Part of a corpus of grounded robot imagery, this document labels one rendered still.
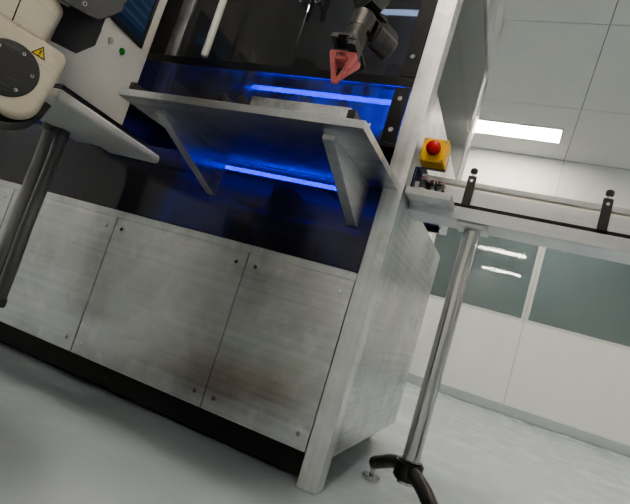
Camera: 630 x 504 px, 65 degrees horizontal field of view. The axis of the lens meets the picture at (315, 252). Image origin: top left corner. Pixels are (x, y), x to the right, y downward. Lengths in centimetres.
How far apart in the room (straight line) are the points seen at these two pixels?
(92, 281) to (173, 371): 47
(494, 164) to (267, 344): 521
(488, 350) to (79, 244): 479
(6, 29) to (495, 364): 547
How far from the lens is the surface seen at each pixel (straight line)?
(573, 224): 150
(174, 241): 170
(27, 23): 114
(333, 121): 110
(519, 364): 594
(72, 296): 193
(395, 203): 142
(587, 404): 601
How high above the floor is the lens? 46
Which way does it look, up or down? 7 degrees up
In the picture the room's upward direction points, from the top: 17 degrees clockwise
